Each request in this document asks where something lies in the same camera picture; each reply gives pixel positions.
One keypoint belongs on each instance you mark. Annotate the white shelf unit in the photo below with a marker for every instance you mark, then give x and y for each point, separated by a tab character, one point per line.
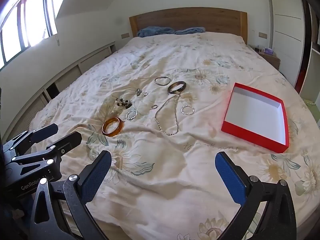
315	60

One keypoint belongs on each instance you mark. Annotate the thin silver bangle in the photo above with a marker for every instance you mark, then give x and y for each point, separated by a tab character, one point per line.
155	80

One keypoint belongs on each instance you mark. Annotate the red shallow cardboard box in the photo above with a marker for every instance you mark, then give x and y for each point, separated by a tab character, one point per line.
255	112

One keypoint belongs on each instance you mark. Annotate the blue pillow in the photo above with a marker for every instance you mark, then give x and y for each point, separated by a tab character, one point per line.
190	30
152	31

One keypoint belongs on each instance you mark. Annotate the window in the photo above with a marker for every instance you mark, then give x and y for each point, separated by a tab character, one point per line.
12	40

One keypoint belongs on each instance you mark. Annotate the wooden nightstand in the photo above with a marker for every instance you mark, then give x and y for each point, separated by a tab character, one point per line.
270	60

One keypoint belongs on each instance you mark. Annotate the wooden headboard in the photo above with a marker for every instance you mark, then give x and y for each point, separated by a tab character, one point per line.
187	17

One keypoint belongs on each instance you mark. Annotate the wall switch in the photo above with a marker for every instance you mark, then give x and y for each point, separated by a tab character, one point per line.
262	35
125	35

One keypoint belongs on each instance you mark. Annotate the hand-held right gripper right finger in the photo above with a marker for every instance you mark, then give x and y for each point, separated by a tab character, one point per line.
231	177

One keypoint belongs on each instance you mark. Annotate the red cabinet panel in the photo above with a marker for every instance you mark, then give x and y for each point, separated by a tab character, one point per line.
302	70

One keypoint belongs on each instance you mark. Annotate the low white wall cabinet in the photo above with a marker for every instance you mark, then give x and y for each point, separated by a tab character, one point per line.
70	72

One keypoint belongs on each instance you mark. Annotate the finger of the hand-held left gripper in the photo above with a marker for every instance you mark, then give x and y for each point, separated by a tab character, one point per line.
46	131
68	140

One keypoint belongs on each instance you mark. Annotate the white wardrobe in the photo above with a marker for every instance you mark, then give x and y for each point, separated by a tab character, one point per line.
285	17

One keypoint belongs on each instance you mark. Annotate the amber bangle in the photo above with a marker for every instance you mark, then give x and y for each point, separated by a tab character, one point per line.
121	127

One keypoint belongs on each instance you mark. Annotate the dark tortoiseshell bangle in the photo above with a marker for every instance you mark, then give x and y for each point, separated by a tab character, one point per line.
176	91

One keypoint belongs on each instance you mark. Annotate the purple packet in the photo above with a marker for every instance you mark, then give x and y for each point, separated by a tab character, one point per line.
269	51

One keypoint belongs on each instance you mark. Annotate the green mat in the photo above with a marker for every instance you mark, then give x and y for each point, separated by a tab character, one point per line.
311	107

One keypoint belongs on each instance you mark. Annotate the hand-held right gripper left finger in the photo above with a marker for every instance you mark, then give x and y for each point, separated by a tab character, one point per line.
96	177

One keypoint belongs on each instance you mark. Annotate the dark beaded earrings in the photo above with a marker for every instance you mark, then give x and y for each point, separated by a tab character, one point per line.
122	102

